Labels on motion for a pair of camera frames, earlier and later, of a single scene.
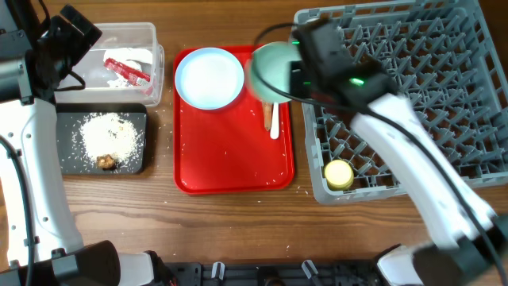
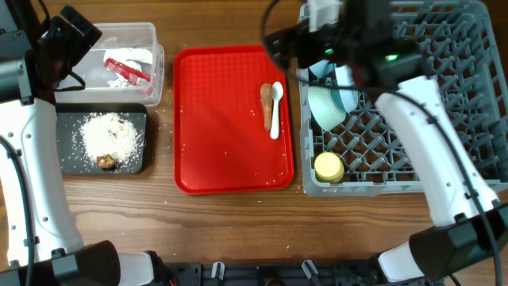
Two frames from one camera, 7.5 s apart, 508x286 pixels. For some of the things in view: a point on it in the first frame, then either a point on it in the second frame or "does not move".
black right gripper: x=296 y=79 to x=302 y=36
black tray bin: x=102 y=138 does not move
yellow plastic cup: x=339 y=175 to x=329 y=168
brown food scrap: x=105 y=162 does not move
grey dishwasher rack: x=450 y=57 does not move
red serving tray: x=228 y=152 does not move
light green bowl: x=272 y=61 to x=327 y=107
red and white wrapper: x=131 y=67 does not move
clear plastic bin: x=125 y=65 does not move
